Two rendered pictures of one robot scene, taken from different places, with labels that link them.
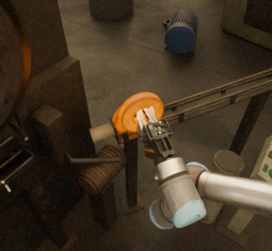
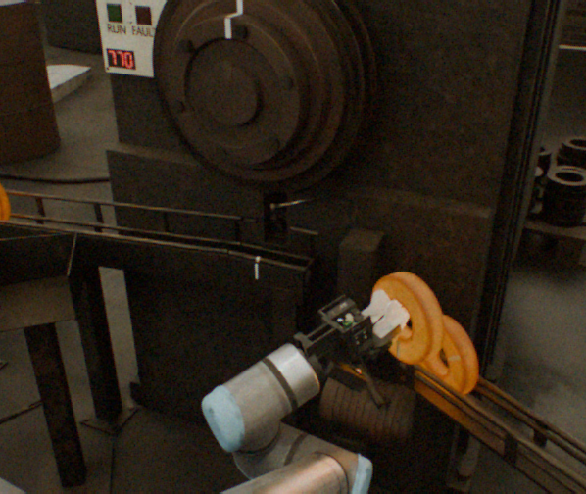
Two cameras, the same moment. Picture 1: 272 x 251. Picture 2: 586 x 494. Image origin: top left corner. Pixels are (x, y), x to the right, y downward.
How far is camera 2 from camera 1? 92 cm
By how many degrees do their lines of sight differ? 63
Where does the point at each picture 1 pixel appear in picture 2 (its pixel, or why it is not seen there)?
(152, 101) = (414, 301)
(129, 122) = not seen: hidden behind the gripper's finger
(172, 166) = (283, 354)
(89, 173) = not seen: hidden behind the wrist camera
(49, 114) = (364, 239)
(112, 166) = (372, 410)
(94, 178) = (334, 387)
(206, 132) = not seen: outside the picture
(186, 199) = (231, 386)
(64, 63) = (464, 207)
